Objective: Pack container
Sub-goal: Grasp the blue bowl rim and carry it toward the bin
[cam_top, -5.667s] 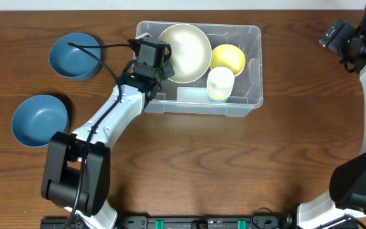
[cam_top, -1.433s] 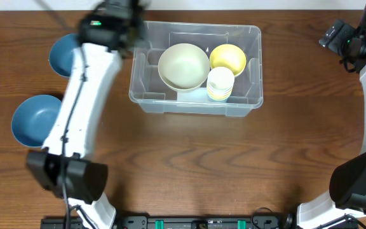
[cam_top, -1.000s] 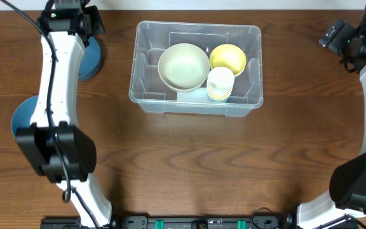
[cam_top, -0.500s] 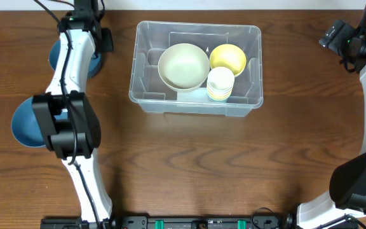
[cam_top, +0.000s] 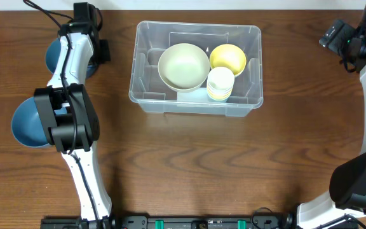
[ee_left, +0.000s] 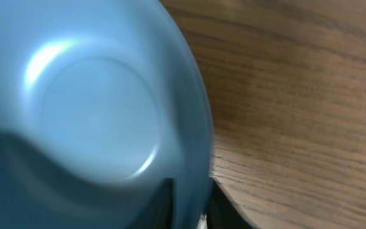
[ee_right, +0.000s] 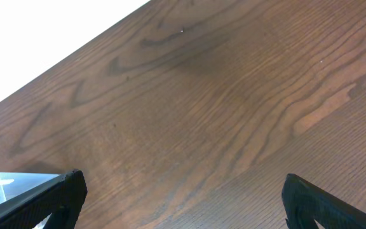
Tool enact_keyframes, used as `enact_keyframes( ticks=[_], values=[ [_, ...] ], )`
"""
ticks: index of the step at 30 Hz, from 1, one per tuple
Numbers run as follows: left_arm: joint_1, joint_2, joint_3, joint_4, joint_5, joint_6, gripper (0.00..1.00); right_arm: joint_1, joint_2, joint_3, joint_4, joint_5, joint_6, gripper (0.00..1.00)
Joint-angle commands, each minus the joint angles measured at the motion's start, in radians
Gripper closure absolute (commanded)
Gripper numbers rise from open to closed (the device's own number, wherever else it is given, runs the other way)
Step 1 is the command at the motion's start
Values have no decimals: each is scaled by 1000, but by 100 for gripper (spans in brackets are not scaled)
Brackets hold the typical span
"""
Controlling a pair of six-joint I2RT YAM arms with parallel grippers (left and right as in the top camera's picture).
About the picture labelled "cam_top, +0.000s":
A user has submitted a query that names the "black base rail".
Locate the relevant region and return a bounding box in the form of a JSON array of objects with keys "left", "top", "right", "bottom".
[{"left": 40, "top": 213, "right": 299, "bottom": 229}]

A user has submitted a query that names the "cream large bowl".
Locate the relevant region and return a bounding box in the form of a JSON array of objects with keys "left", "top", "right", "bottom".
[{"left": 158, "top": 43, "right": 210, "bottom": 92}]

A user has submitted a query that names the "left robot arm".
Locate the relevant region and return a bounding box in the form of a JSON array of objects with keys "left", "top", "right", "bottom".
[{"left": 34, "top": 2, "right": 112, "bottom": 225}]

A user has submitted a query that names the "light blue cup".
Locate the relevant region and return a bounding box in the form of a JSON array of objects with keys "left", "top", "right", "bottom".
[{"left": 207, "top": 96, "right": 229, "bottom": 103}]

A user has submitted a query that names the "yellow small bowl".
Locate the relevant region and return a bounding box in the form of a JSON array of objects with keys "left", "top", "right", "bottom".
[{"left": 209, "top": 44, "right": 247, "bottom": 77}]

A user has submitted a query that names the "left black cable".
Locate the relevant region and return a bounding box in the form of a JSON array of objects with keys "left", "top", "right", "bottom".
[{"left": 22, "top": 0, "right": 104, "bottom": 229}]

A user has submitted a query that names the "yellow cup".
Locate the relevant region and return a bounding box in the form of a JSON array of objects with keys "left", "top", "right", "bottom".
[{"left": 207, "top": 90, "right": 232, "bottom": 99}]

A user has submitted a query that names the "dark blue bowl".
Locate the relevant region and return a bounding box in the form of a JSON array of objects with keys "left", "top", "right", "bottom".
[
  {"left": 44, "top": 39, "right": 98, "bottom": 78},
  {"left": 11, "top": 97, "right": 67, "bottom": 148}
]

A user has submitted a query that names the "cream cup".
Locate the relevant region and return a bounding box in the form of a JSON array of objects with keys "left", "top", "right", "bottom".
[{"left": 207, "top": 67, "right": 235, "bottom": 90}]

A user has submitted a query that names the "clear plastic storage container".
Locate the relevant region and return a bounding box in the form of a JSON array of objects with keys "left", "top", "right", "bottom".
[{"left": 129, "top": 21, "right": 263, "bottom": 117}]

